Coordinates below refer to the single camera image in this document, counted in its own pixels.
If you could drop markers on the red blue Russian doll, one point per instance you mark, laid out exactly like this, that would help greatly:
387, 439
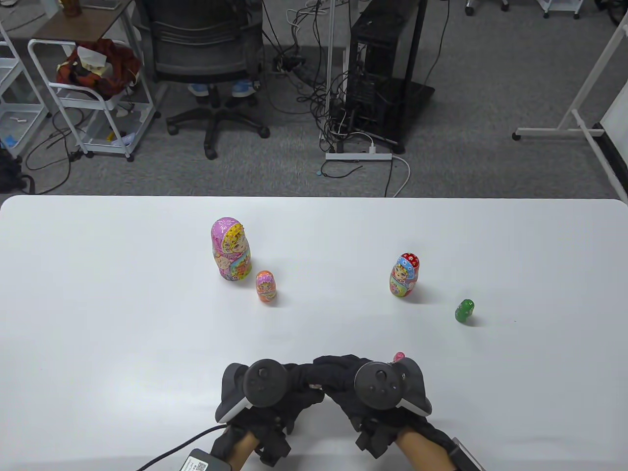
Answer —
405, 277

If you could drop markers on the tiny pink Russian doll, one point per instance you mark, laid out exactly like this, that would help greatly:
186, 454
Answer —
399, 356

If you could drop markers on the person's left forearm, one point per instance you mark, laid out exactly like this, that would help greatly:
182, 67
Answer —
245, 449

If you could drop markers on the white shelf unit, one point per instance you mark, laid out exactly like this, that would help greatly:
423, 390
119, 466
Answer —
24, 122

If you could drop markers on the white paper sheet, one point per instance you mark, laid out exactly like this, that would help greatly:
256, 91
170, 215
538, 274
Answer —
91, 56

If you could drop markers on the small orange Russian doll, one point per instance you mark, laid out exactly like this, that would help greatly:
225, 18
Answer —
265, 287

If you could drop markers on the black wheeled base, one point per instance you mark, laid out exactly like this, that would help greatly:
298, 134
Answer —
615, 12

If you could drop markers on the green Russian doll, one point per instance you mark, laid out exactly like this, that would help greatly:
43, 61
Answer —
463, 311

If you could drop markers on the white metal pole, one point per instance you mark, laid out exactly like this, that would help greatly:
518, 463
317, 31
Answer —
330, 73

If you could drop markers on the person's right forearm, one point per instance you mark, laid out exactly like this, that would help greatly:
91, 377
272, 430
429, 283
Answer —
417, 454

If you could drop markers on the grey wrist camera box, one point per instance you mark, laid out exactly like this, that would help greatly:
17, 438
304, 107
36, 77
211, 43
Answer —
466, 456
201, 463

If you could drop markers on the white board panel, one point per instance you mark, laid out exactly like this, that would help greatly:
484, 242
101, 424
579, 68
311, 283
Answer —
619, 117

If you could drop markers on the black backpack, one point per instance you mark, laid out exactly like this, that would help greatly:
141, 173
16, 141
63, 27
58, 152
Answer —
10, 171

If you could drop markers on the black office chair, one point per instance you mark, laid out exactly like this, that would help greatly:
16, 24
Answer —
206, 49

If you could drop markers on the white power strip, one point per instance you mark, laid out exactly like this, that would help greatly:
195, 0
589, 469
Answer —
353, 156

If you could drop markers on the black computer tower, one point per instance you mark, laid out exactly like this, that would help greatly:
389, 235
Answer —
378, 59

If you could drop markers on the white metal frame stand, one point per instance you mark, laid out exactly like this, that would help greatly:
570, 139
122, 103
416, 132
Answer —
554, 131

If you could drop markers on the black power brick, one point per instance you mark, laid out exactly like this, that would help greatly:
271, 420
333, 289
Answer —
289, 63

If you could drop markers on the red orange fabric bag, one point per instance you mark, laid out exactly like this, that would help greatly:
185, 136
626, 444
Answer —
117, 64

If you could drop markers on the large pink Russian doll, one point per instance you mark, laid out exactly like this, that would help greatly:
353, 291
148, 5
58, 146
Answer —
230, 250

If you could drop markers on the white rolling cart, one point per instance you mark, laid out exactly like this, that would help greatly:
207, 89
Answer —
112, 102

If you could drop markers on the black metal stand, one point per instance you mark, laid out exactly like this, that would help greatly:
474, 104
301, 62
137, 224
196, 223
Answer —
419, 98

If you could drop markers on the brown patterned cup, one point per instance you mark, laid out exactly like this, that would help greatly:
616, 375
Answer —
71, 7

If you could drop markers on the wooden side table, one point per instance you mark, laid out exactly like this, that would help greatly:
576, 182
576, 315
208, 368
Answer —
83, 27

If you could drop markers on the grey hand controller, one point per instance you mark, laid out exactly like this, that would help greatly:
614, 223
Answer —
378, 385
265, 382

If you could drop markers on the person's right hand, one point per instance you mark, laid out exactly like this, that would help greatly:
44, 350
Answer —
338, 373

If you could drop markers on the person's left hand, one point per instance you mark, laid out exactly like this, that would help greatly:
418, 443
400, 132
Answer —
304, 382

